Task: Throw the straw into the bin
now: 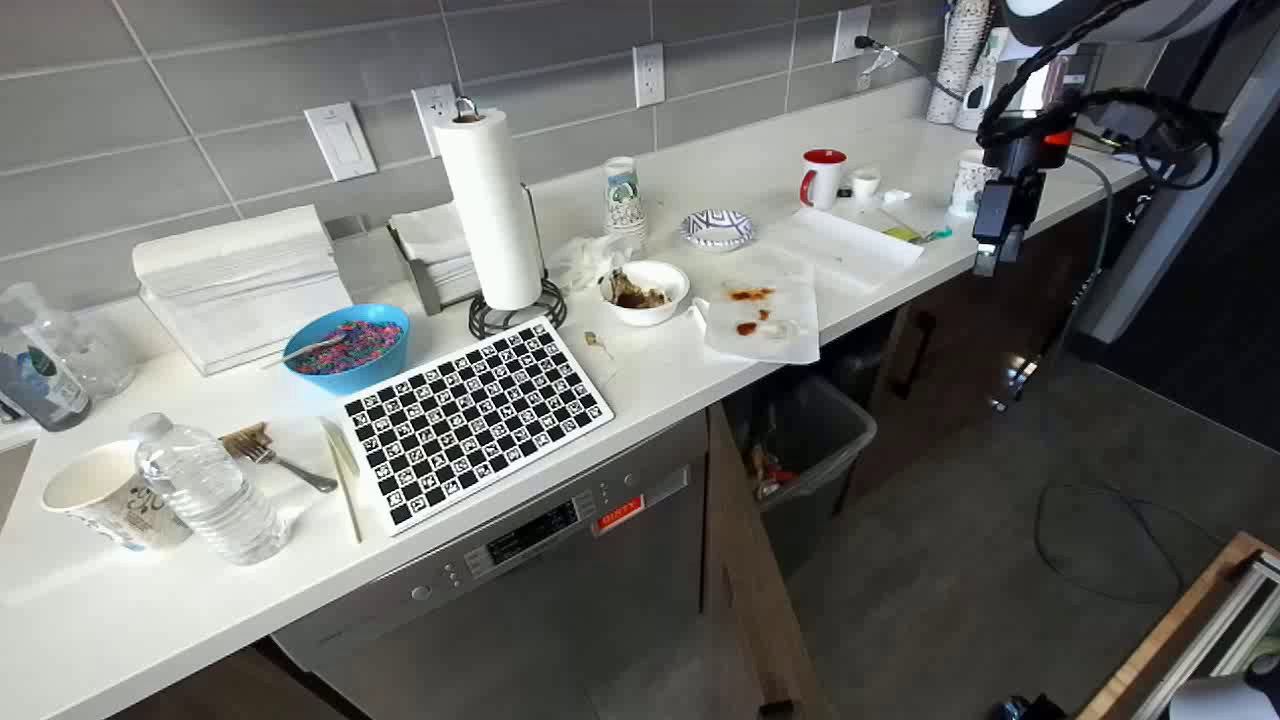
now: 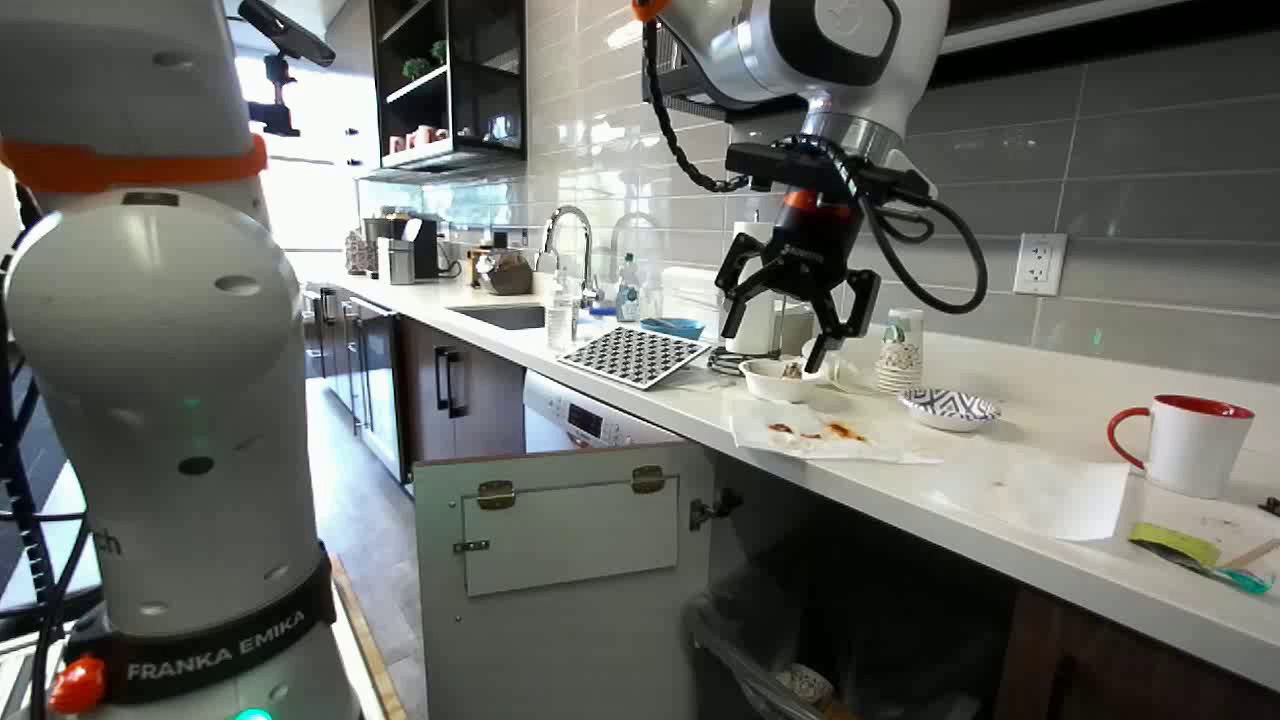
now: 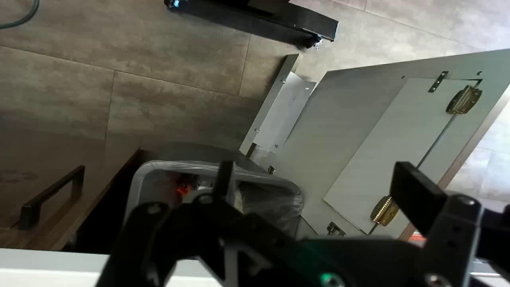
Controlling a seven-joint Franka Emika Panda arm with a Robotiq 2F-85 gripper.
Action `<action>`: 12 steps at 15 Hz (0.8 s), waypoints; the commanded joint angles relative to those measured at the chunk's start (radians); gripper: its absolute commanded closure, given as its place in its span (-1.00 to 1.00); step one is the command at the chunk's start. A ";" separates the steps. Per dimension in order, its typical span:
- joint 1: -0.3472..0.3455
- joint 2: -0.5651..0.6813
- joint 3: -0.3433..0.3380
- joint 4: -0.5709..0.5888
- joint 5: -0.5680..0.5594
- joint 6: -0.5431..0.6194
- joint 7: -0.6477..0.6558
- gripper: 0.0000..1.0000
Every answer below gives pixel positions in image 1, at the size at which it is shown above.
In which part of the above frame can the white wall outlet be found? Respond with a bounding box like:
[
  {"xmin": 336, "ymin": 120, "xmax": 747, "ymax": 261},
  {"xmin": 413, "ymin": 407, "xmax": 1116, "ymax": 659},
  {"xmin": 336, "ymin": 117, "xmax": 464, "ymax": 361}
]
[{"xmin": 633, "ymin": 46, "xmax": 669, "ymax": 110}]

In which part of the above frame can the metal napkin dispenser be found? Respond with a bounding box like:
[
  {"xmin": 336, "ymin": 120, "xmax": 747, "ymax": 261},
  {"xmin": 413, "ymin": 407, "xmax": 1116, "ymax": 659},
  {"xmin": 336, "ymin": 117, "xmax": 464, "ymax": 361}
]
[{"xmin": 386, "ymin": 203, "xmax": 480, "ymax": 313}]

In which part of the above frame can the stainless dishwasher front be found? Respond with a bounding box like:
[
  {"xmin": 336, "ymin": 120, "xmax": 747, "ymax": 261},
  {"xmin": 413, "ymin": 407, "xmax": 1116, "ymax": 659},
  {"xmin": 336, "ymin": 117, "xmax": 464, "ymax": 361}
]
[{"xmin": 274, "ymin": 416, "xmax": 706, "ymax": 720}]

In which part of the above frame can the paper cup near edge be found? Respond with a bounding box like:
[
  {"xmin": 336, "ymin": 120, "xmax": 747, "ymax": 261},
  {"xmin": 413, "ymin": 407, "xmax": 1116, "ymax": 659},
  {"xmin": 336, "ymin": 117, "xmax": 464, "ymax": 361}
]
[{"xmin": 947, "ymin": 148, "xmax": 988, "ymax": 220}]

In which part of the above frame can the black floor cable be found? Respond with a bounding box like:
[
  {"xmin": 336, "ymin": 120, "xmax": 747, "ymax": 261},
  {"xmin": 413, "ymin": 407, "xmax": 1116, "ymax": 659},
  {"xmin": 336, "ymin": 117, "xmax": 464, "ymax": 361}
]
[{"xmin": 1031, "ymin": 356, "xmax": 1203, "ymax": 607}]

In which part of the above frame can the patterned small plate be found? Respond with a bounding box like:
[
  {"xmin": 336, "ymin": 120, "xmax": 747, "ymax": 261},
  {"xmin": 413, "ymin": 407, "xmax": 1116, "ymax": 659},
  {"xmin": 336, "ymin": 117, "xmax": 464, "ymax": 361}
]
[{"xmin": 681, "ymin": 208, "xmax": 754, "ymax": 253}]

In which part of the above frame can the black wire towel holder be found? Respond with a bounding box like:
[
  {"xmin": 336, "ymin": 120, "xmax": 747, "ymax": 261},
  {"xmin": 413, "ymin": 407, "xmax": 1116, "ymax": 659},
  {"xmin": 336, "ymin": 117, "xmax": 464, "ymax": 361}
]
[{"xmin": 466, "ymin": 188, "xmax": 566, "ymax": 340}]

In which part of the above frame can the dark trash bin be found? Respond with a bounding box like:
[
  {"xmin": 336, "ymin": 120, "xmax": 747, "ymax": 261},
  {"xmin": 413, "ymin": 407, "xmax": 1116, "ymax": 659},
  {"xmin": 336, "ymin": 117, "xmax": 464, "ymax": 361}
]
[{"xmin": 723, "ymin": 372, "xmax": 876, "ymax": 574}]

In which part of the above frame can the white wall switch plate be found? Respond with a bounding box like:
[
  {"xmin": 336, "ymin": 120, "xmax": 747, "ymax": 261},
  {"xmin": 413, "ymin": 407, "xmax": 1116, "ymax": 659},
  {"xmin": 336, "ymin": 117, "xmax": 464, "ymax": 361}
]
[{"xmin": 304, "ymin": 106, "xmax": 377, "ymax": 182}]

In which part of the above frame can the open wooden cabinet door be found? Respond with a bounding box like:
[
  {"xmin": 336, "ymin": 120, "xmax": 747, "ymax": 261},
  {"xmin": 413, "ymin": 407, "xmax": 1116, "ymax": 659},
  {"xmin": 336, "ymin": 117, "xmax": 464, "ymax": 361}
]
[{"xmin": 705, "ymin": 407, "xmax": 829, "ymax": 720}]

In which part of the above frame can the clear plastic container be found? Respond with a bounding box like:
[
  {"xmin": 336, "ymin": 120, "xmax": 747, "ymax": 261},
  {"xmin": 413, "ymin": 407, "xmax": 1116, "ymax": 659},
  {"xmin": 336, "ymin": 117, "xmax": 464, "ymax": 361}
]
[{"xmin": 0, "ymin": 285, "xmax": 137, "ymax": 434}]

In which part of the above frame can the patterned paper cup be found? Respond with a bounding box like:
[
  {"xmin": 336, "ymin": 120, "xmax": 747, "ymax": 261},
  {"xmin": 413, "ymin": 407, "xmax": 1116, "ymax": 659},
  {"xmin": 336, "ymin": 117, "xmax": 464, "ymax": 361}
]
[{"xmin": 40, "ymin": 441, "xmax": 189, "ymax": 552}]

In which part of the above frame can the stained white paper napkin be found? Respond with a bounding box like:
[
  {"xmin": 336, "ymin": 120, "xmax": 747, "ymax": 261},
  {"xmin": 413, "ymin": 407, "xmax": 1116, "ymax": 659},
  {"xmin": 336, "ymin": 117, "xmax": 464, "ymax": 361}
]
[{"xmin": 693, "ymin": 261, "xmax": 819, "ymax": 364}]

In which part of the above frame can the small white cup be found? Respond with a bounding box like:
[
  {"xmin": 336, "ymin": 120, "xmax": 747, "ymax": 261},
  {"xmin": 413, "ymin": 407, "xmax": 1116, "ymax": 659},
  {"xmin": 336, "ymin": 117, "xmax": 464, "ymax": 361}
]
[{"xmin": 850, "ymin": 170, "xmax": 881, "ymax": 203}]

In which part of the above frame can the clear plastic water bottle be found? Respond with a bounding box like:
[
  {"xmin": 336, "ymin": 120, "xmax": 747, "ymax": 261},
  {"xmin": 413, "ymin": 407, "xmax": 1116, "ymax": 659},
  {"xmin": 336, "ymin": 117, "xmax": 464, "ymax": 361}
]
[{"xmin": 130, "ymin": 413, "xmax": 285, "ymax": 563}]

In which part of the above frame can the white paper towel roll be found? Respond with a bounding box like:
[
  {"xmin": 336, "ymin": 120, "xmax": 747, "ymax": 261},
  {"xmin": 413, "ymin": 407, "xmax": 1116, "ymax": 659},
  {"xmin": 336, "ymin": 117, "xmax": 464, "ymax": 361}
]
[{"xmin": 434, "ymin": 110, "xmax": 545, "ymax": 313}]

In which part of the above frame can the white green small bottle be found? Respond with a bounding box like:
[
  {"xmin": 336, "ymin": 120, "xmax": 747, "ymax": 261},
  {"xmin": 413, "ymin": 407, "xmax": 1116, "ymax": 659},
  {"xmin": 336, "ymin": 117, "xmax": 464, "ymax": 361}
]
[{"xmin": 602, "ymin": 156, "xmax": 640, "ymax": 220}]

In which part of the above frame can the white rectangular tray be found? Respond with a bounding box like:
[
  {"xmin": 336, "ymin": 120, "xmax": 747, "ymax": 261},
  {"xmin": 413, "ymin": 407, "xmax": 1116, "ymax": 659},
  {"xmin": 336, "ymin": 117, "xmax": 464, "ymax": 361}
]
[{"xmin": 789, "ymin": 208, "xmax": 920, "ymax": 287}]

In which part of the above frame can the wooden chopstick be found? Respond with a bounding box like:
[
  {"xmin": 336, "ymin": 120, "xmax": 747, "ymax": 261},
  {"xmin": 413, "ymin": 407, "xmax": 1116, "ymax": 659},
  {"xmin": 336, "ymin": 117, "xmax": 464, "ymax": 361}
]
[{"xmin": 319, "ymin": 420, "xmax": 364, "ymax": 546}]

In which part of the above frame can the stack of paper cups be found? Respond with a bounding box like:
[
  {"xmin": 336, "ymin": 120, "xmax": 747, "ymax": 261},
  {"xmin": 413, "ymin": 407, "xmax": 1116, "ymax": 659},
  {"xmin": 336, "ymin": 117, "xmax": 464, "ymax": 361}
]
[{"xmin": 927, "ymin": 0, "xmax": 993, "ymax": 127}]

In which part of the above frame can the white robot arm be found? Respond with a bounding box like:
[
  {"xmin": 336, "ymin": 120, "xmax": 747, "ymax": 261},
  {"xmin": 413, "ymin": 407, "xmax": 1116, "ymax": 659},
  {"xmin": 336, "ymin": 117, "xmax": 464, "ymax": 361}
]
[{"xmin": 973, "ymin": 0, "xmax": 1276, "ymax": 275}]

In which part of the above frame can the red white mug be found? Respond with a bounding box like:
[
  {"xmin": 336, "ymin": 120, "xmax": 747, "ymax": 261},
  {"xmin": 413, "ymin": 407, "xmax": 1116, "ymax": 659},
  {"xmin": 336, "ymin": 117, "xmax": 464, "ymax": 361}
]
[{"xmin": 800, "ymin": 148, "xmax": 849, "ymax": 212}]

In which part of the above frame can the stack of white napkins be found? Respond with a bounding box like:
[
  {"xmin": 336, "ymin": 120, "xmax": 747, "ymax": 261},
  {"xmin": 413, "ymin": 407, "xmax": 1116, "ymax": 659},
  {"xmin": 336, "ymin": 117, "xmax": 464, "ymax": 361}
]
[{"xmin": 130, "ymin": 203, "xmax": 353, "ymax": 375}]

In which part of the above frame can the white bowl with food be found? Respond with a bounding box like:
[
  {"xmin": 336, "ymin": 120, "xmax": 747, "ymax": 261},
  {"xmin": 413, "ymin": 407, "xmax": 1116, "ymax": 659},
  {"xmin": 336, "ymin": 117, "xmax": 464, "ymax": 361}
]
[{"xmin": 595, "ymin": 261, "xmax": 693, "ymax": 327}]

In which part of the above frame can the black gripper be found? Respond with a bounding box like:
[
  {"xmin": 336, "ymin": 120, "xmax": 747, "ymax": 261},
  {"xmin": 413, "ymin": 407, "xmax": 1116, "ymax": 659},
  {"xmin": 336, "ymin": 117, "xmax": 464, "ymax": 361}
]
[{"xmin": 973, "ymin": 120, "xmax": 1073, "ymax": 281}]

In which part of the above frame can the metal fork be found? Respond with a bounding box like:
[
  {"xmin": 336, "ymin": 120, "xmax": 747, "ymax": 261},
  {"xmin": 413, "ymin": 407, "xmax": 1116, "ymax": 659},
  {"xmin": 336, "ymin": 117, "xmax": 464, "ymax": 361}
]
[{"xmin": 222, "ymin": 423, "xmax": 336, "ymax": 494}]

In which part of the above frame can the black white checkered board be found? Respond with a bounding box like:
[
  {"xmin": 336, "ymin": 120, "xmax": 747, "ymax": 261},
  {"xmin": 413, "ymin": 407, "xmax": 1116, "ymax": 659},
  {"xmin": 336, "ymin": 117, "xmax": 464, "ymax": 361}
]
[{"xmin": 345, "ymin": 322, "xmax": 613, "ymax": 532}]

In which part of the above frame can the blue bowl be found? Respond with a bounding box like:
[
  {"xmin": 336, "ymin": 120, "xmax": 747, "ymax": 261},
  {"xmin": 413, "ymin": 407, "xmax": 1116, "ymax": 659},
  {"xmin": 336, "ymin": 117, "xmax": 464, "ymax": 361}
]
[{"xmin": 285, "ymin": 304, "xmax": 413, "ymax": 396}]

